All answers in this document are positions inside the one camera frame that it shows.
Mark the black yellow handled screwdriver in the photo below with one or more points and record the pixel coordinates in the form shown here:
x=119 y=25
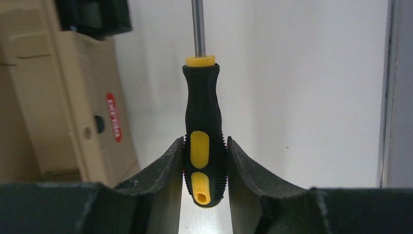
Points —
x=205 y=152

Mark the grey vertical frame post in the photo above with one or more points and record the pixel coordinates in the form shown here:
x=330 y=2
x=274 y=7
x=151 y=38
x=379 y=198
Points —
x=395 y=162

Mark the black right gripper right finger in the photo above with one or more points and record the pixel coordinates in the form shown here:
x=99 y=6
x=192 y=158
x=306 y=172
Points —
x=264 y=203

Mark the beige plastic bin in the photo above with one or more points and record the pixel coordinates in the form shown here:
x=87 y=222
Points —
x=63 y=115

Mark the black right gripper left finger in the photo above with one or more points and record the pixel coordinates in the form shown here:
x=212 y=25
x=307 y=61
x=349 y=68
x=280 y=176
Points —
x=148 y=202

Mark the black device behind bin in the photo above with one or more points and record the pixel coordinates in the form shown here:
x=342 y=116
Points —
x=97 y=19

